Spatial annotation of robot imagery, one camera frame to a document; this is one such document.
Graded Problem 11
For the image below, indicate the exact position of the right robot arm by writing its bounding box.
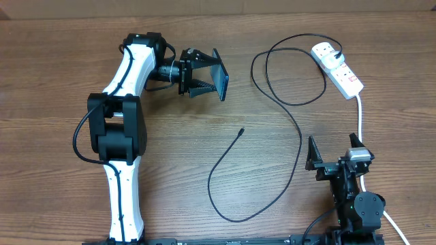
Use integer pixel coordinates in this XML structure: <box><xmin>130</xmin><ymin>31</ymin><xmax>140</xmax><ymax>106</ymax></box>
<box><xmin>302</xmin><ymin>133</ymin><xmax>386</xmax><ymax>244</ymax></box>

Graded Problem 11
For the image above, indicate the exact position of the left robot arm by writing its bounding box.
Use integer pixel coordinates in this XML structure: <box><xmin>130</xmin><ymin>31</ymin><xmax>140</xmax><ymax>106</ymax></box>
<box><xmin>87</xmin><ymin>32</ymin><xmax>229</xmax><ymax>244</ymax></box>

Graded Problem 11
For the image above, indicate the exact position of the white power strip cord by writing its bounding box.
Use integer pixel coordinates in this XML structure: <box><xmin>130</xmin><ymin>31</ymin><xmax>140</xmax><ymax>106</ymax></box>
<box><xmin>355</xmin><ymin>95</ymin><xmax>411</xmax><ymax>245</ymax></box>

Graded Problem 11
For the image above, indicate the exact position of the white power strip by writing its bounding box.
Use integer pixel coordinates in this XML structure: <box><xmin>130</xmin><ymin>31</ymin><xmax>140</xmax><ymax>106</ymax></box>
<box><xmin>311</xmin><ymin>42</ymin><xmax>364</xmax><ymax>99</ymax></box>

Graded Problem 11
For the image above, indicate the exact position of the blue Samsung smartphone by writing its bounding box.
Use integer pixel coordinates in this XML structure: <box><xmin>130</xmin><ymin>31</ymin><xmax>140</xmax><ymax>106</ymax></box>
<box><xmin>210</xmin><ymin>48</ymin><xmax>229</xmax><ymax>101</ymax></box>

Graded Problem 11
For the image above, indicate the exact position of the white USB charger plug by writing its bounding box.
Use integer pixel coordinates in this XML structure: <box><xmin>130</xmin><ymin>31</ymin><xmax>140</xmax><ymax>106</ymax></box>
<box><xmin>321</xmin><ymin>51</ymin><xmax>345</xmax><ymax>71</ymax></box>

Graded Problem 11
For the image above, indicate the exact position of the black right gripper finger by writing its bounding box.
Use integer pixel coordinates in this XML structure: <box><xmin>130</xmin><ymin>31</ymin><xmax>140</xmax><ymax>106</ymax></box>
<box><xmin>305</xmin><ymin>135</ymin><xmax>323</xmax><ymax>171</ymax></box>
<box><xmin>349</xmin><ymin>133</ymin><xmax>364</xmax><ymax>148</ymax></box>

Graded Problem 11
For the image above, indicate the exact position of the black USB charging cable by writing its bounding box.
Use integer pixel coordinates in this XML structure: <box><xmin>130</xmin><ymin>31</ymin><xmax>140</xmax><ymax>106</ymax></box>
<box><xmin>207</xmin><ymin>33</ymin><xmax>344</xmax><ymax>224</ymax></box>

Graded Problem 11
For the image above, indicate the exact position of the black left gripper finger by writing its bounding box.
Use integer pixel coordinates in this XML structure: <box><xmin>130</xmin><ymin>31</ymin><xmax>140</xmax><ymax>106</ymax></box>
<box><xmin>190</xmin><ymin>49</ymin><xmax>218</xmax><ymax>69</ymax></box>
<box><xmin>187</xmin><ymin>79</ymin><xmax>217</xmax><ymax>98</ymax></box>

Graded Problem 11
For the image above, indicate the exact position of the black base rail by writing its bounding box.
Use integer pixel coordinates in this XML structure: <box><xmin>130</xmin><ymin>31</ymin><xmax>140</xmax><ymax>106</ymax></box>
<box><xmin>82</xmin><ymin>235</ymin><xmax>385</xmax><ymax>245</ymax></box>

